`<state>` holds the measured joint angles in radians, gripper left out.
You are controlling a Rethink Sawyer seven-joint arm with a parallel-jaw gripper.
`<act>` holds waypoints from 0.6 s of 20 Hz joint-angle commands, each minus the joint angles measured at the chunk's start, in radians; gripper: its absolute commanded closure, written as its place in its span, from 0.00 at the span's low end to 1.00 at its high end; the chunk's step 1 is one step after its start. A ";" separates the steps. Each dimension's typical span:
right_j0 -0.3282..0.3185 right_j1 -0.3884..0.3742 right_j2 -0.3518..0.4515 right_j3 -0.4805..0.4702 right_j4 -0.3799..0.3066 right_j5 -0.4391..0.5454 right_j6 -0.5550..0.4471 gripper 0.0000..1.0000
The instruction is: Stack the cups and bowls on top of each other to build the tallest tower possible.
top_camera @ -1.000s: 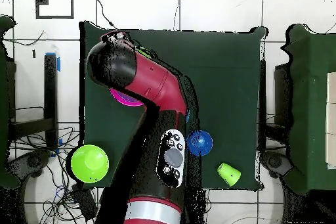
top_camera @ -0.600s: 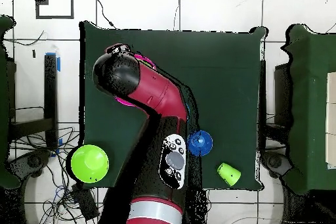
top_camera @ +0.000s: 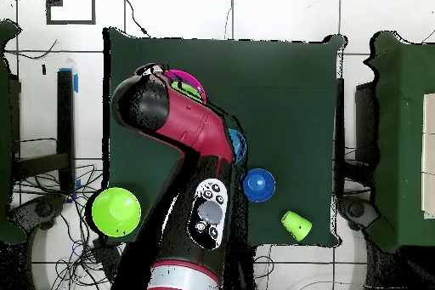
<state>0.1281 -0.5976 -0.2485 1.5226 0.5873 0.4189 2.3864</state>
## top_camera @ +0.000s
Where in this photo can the black pedestal leg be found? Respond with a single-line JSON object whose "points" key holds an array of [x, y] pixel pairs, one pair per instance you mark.
{"points": [[358, 211], [44, 208]]}

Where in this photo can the black upright post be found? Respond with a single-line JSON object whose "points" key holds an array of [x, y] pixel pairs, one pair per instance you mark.
{"points": [[66, 116]]}

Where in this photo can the light blue plastic bowl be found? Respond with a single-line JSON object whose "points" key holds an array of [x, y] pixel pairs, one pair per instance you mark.
{"points": [[239, 145]]}

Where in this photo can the dark green table cloth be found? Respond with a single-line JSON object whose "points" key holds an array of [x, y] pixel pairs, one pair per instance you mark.
{"points": [[289, 99]]}

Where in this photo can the green plastic bowl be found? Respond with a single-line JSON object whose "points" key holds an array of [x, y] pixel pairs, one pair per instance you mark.
{"points": [[116, 211], [187, 91]]}

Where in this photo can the pink plastic bowl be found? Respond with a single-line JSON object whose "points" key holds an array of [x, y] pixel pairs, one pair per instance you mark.
{"points": [[190, 77]]}

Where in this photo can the beige boxes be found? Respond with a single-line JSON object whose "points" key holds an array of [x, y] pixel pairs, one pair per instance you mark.
{"points": [[429, 154]]}

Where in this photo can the black power adapter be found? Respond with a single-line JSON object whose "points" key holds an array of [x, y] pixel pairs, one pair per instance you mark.
{"points": [[105, 257]]}

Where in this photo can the green cloth side table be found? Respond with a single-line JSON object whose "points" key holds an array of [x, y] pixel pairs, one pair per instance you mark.
{"points": [[4, 133], [397, 133]]}

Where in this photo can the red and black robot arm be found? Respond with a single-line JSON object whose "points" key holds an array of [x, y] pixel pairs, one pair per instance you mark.
{"points": [[197, 123]]}

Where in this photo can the dark blue plastic bowl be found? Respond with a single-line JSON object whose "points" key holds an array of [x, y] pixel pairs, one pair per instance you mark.
{"points": [[260, 186]]}

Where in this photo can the green plastic cup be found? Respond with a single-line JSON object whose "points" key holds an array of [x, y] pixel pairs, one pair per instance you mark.
{"points": [[297, 226]]}

